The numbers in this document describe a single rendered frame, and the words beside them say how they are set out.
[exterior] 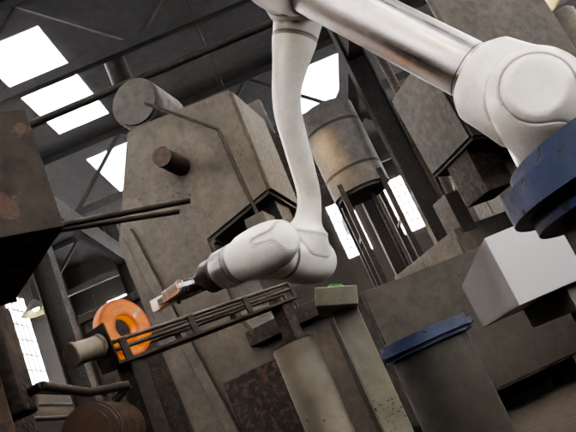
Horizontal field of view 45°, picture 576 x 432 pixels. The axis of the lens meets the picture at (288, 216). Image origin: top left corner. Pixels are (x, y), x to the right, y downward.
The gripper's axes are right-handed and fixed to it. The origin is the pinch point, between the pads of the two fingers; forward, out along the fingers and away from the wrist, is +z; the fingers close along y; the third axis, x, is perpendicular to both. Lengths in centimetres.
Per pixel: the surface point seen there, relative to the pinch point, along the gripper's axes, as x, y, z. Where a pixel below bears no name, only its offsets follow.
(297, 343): -19.0, 28.7, -12.3
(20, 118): 6, -74, -65
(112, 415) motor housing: -22.1, -22.5, -0.2
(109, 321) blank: 0.8, -4.6, 14.9
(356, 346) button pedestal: -25, 41, -21
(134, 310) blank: 2.4, 3.9, 14.9
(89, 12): 643, 602, 601
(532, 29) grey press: 132, 339, -42
